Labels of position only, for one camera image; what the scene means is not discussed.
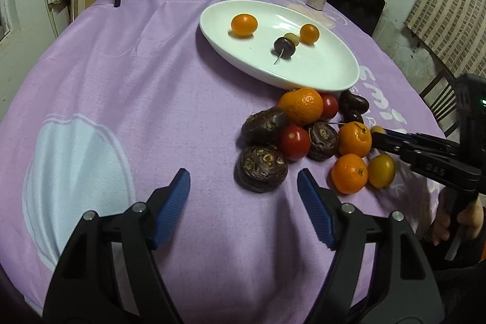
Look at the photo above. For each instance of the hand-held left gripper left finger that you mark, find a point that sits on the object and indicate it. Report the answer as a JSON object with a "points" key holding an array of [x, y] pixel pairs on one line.
{"points": [[174, 205]]}

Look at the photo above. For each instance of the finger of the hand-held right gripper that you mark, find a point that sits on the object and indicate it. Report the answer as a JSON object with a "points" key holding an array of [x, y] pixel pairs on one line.
{"points": [[425, 162], [421, 139]]}

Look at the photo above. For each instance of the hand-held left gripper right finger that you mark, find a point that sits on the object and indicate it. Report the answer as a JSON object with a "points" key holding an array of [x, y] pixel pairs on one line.
{"points": [[315, 208]]}

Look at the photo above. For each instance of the small yellow fruit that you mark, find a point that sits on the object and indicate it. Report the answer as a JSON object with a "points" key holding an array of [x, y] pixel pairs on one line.
{"points": [[377, 129]]}

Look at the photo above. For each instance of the small mandarin orange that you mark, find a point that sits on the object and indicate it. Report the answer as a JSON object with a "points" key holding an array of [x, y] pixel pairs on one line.
{"points": [[349, 173], [354, 138]]}

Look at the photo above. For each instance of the white oval plate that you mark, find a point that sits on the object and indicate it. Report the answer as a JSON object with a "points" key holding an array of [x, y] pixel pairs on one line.
{"points": [[281, 43]]}

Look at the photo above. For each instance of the person's right hand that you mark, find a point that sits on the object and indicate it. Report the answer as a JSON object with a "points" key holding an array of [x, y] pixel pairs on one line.
{"points": [[472, 219]]}

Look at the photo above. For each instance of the wooden chair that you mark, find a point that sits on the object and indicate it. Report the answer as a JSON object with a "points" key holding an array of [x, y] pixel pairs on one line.
{"points": [[440, 100]]}

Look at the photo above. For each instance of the dark water chestnut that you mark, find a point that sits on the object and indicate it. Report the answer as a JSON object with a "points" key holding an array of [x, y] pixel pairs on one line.
{"points": [[264, 124], [262, 168], [322, 141]]}

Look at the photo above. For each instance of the small red tomato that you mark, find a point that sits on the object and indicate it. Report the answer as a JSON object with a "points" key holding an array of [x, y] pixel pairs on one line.
{"points": [[329, 106]]}

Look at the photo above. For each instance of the large mandarin orange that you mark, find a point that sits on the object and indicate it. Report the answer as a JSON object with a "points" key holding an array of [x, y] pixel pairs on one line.
{"points": [[301, 105]]}

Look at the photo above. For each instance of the purple printed tablecloth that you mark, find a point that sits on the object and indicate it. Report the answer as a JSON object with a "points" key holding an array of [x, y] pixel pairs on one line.
{"points": [[133, 100]]}

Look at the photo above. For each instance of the brick pattern panel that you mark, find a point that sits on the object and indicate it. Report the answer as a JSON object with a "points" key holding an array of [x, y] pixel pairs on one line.
{"points": [[448, 5]]}

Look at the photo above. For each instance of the round orange cherry tomato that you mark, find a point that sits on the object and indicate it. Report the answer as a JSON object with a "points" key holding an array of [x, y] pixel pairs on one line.
{"points": [[309, 34]]}

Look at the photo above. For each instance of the small yellow-green grape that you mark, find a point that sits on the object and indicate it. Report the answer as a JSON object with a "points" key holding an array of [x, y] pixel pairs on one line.
{"points": [[292, 38]]}

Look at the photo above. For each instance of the dark cherry with stem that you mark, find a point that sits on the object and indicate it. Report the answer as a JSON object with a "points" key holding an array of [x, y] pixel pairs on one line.
{"points": [[284, 47]]}

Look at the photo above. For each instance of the oval orange cherry tomato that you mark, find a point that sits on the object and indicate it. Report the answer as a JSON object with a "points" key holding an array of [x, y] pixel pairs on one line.
{"points": [[244, 25]]}

